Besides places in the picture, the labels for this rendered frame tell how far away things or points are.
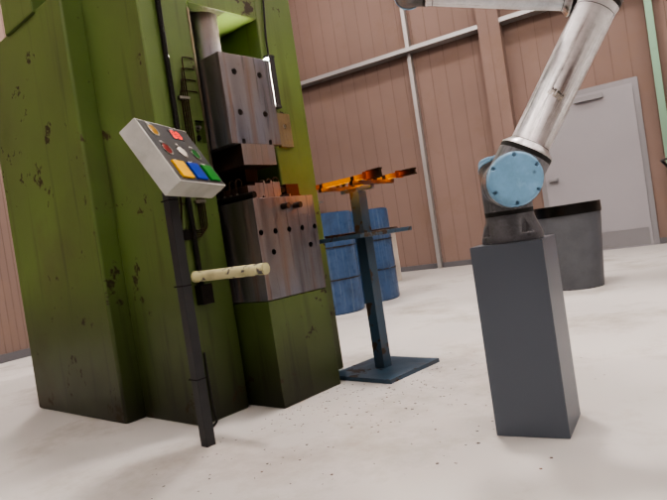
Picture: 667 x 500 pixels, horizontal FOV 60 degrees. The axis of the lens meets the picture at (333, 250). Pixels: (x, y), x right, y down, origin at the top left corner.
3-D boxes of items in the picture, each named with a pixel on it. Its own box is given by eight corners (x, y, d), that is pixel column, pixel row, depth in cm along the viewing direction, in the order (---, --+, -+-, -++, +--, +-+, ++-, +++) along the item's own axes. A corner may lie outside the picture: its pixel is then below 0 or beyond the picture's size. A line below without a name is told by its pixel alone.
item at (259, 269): (272, 274, 218) (270, 260, 218) (262, 276, 214) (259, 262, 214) (201, 282, 247) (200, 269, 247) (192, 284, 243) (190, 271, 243)
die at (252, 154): (277, 165, 269) (274, 144, 269) (244, 165, 254) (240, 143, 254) (220, 181, 297) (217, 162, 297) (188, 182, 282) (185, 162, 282)
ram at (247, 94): (294, 145, 279) (281, 62, 279) (231, 143, 250) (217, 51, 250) (238, 162, 307) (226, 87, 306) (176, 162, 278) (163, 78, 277)
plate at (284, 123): (294, 147, 297) (289, 113, 296) (281, 146, 290) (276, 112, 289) (291, 148, 298) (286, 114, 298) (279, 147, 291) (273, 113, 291)
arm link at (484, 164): (529, 206, 192) (521, 154, 192) (538, 205, 175) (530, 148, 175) (482, 214, 195) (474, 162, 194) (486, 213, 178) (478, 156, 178)
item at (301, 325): (340, 383, 278) (327, 287, 277) (285, 409, 250) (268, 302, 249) (262, 378, 315) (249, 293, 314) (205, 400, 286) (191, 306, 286)
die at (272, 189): (282, 197, 270) (279, 180, 269) (249, 199, 255) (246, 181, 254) (225, 210, 297) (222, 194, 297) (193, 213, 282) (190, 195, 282)
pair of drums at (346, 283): (407, 292, 626) (394, 205, 625) (369, 313, 507) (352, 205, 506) (339, 300, 657) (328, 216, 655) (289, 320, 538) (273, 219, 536)
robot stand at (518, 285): (581, 414, 191) (555, 233, 190) (571, 438, 172) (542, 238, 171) (513, 413, 202) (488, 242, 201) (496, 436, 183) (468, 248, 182)
